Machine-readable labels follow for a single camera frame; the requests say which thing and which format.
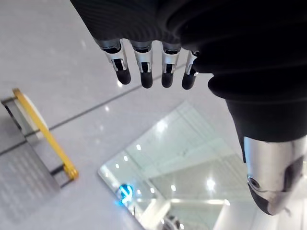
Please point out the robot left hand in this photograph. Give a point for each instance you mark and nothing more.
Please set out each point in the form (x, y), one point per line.
(216, 36)

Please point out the white round dish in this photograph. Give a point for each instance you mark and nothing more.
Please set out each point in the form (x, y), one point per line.
(31, 115)

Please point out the gold framed wall shelf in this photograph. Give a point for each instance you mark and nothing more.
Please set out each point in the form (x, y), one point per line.
(36, 143)

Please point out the wall mirror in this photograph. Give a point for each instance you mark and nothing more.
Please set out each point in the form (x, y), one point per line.
(182, 172)

